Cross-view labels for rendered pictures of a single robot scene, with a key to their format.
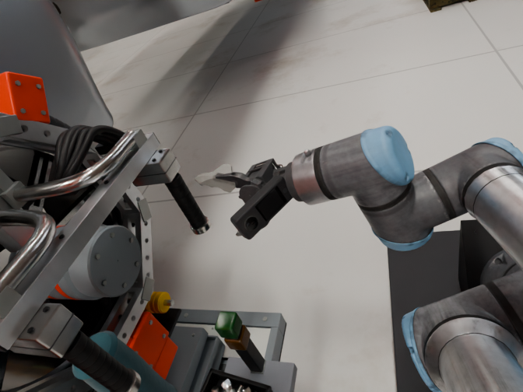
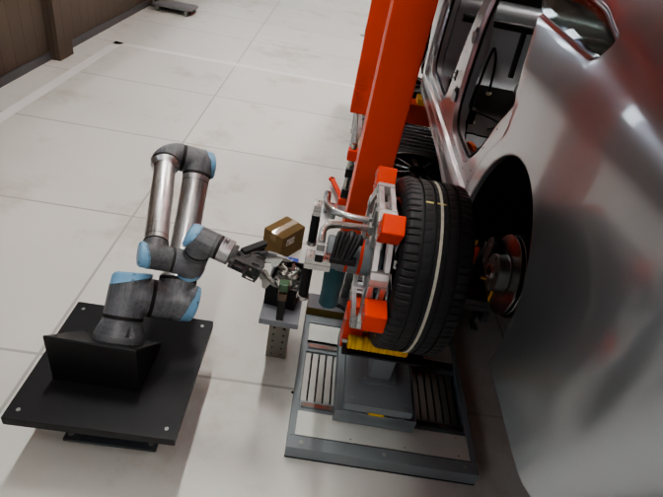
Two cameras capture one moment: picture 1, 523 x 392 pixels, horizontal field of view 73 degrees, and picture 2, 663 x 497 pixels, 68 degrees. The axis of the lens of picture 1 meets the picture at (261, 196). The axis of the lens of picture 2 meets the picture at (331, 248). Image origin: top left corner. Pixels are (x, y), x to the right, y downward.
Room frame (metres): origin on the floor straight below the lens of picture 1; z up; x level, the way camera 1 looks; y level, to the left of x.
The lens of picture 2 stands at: (1.81, -0.49, 1.95)
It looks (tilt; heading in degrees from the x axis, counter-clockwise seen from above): 36 degrees down; 149
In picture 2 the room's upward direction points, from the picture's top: 12 degrees clockwise
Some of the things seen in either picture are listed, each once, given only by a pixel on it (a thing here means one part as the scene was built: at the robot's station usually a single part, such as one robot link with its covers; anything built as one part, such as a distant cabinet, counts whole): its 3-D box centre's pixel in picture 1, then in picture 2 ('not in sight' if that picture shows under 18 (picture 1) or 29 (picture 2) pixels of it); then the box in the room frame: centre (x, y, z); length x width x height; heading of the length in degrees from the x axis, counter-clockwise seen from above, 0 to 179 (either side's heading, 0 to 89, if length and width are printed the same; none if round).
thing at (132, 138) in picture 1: (65, 150); (347, 228); (0.62, 0.28, 1.03); 0.19 x 0.18 x 0.11; 62
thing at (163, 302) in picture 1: (130, 301); (377, 345); (0.74, 0.47, 0.51); 0.29 x 0.06 x 0.06; 62
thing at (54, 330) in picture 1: (36, 328); (325, 209); (0.34, 0.34, 0.93); 0.09 x 0.05 x 0.05; 62
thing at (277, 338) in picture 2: not in sight; (280, 320); (0.24, 0.27, 0.21); 0.10 x 0.10 x 0.42; 62
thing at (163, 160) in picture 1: (152, 166); (318, 259); (0.64, 0.18, 0.93); 0.09 x 0.05 x 0.05; 62
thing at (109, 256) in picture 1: (75, 261); (352, 254); (0.55, 0.38, 0.85); 0.21 x 0.14 x 0.14; 62
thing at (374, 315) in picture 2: not in sight; (373, 315); (0.87, 0.30, 0.85); 0.09 x 0.08 x 0.07; 152
